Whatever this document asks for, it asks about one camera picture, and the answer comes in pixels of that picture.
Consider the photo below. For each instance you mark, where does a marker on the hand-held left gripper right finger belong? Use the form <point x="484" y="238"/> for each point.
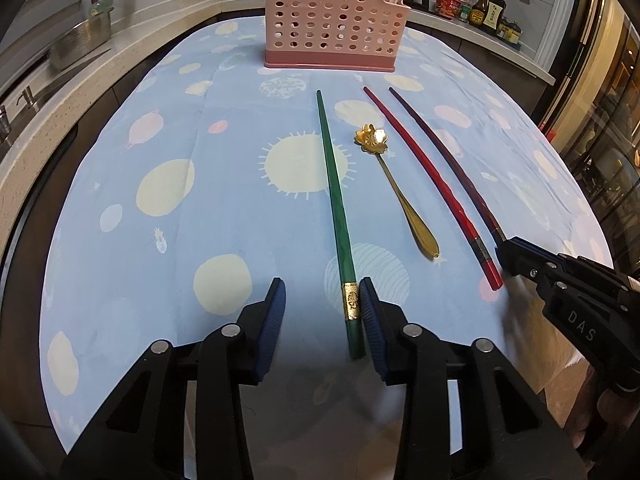
<point x="372" y="330"/>

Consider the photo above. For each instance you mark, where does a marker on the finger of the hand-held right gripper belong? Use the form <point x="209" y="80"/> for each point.
<point x="590" y="269"/>
<point x="525" y="262"/>

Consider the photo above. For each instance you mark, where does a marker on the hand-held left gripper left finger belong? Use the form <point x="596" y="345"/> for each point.
<point x="272" y="325"/>

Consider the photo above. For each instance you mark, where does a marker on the dark purple chopstick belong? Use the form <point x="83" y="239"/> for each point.
<point x="469" y="186"/>

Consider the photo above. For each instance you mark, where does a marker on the green chopstick with gold band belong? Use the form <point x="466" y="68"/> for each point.
<point x="336" y="200"/>

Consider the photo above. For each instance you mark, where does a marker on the pink perforated utensil holder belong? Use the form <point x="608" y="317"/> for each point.
<point x="325" y="20"/>

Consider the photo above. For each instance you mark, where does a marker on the red chopstick with dark end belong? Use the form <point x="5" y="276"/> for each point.
<point x="451" y="203"/>

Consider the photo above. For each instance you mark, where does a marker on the blue dotted tablecloth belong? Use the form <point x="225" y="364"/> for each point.
<point x="175" y="260"/>

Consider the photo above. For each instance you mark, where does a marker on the glass sliding door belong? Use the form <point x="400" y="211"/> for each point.
<point x="600" y="110"/>

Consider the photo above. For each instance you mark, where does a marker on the gold flower spoon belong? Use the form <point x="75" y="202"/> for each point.
<point x="372" y="137"/>

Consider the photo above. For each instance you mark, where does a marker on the dark soy sauce bottle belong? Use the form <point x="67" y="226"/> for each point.
<point x="494" y="17"/>

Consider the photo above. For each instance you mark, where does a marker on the brown sauce bottle yellow cap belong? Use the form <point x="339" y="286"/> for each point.
<point x="479" y="10"/>

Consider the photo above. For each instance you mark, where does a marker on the clear plastic bottle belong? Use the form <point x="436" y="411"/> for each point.
<point x="469" y="2"/>

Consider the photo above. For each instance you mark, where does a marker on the red instant noodle bowl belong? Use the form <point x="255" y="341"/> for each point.
<point x="447" y="6"/>

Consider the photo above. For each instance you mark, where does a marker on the sink soap dispenser pump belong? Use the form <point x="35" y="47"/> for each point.
<point x="27" y="99"/>

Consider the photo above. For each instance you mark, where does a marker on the stainless steel pot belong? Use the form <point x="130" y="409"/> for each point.
<point x="80" y="42"/>

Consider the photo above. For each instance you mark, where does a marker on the green dish soap bottle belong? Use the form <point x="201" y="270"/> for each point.
<point x="100" y="7"/>

